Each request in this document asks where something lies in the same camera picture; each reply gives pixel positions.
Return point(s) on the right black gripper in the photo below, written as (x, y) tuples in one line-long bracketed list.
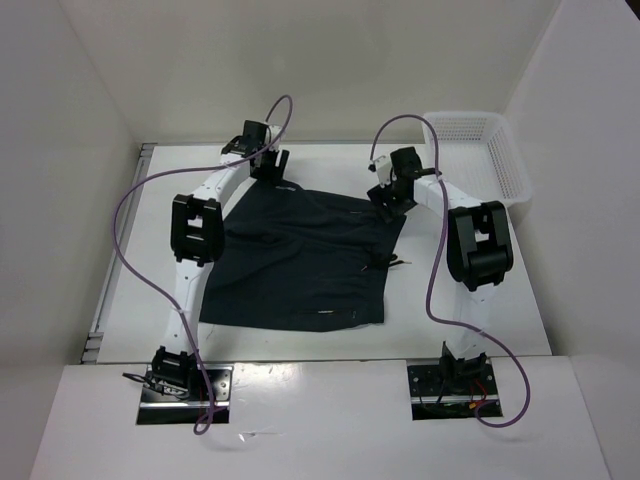
[(380, 196)]

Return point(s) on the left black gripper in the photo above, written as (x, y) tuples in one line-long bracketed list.
[(273, 174)]

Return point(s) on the dark navy shorts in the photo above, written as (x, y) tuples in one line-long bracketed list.
[(301, 260)]

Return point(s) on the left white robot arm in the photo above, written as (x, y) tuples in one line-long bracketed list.
[(197, 240)]

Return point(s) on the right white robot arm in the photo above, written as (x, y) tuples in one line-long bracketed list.
[(474, 241)]

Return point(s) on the white plastic mesh basket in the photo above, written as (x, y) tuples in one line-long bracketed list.
[(478, 154)]

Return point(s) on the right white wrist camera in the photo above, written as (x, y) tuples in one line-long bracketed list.
[(383, 168)]

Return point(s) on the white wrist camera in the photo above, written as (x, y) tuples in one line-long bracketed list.
[(383, 168), (272, 135)]

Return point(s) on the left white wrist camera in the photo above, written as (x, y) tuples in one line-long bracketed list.
[(272, 135)]

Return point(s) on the aluminium table edge rail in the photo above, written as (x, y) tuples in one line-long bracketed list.
[(126, 217)]

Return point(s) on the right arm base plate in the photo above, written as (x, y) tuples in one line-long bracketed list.
[(434, 398)]

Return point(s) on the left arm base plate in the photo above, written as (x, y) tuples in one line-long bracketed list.
[(163, 404)]

